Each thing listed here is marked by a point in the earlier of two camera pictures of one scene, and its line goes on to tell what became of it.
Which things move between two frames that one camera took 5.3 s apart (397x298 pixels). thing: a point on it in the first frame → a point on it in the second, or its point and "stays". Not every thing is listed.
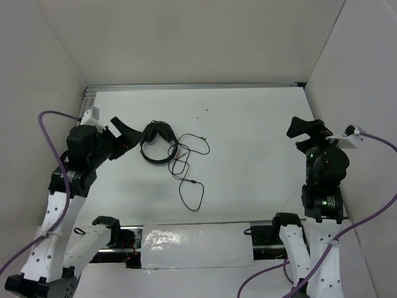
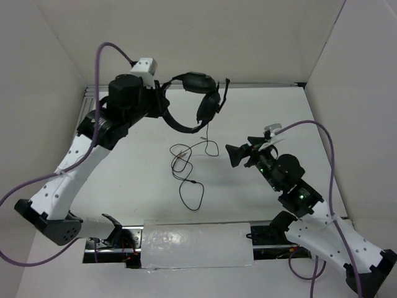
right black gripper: x=316 y=128 → x=236 y=153
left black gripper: x=130 y=136 → x=160 y=100
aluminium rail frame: x=91 y=91 stays
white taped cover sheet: x=196 y=244 stays
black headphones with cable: x=159 y=144 → x=210 y=102
